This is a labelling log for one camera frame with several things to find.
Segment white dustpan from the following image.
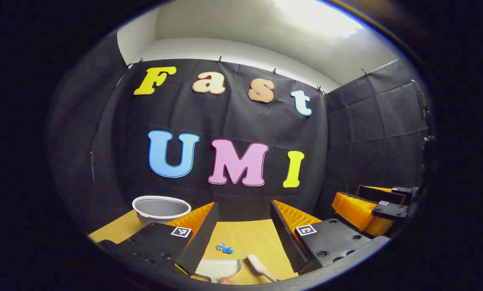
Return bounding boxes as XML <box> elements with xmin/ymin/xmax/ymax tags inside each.
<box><xmin>195</xmin><ymin>259</ymin><xmax>243</xmax><ymax>283</ymax></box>

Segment small white broom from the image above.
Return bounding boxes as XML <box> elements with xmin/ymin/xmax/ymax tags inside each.
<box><xmin>246</xmin><ymin>255</ymin><xmax>280</xmax><ymax>283</ymax></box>

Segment ceiling light panel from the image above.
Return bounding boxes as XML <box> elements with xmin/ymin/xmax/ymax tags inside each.
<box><xmin>272</xmin><ymin>0</ymin><xmax>365</xmax><ymax>39</ymax></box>

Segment wooden desktop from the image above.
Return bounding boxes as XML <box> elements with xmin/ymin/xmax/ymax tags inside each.
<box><xmin>89</xmin><ymin>209</ymin><xmax>327</xmax><ymax>285</ymax></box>

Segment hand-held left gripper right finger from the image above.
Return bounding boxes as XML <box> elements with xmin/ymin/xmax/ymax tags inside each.
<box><xmin>270</xmin><ymin>200</ymin><xmax>391</xmax><ymax>274</ymax></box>

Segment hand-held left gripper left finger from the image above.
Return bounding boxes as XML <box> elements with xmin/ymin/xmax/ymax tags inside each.
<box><xmin>98</xmin><ymin>202</ymin><xmax>219</xmax><ymax>276</ymax></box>

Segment white garbage bin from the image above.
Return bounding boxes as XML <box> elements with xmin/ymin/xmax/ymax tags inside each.
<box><xmin>132</xmin><ymin>196</ymin><xmax>192</xmax><ymax>229</ymax></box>

